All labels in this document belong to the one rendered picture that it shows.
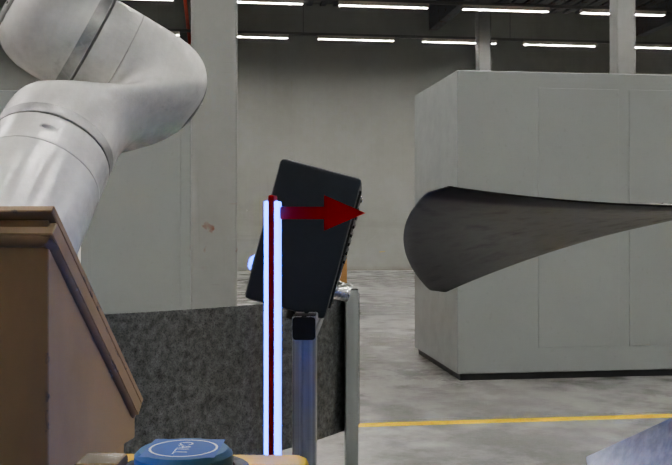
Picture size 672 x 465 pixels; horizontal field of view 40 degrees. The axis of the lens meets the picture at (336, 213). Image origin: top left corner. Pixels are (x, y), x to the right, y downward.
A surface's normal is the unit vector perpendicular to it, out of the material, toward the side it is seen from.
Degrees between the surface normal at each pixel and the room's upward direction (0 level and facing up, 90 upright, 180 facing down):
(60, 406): 90
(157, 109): 128
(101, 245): 90
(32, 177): 52
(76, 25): 93
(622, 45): 90
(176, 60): 57
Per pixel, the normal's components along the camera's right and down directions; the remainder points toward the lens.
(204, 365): 0.61, 0.00
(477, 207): -0.04, 0.97
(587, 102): 0.14, 0.00
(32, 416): -0.16, 0.00
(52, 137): 0.44, -0.59
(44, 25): 0.08, 0.20
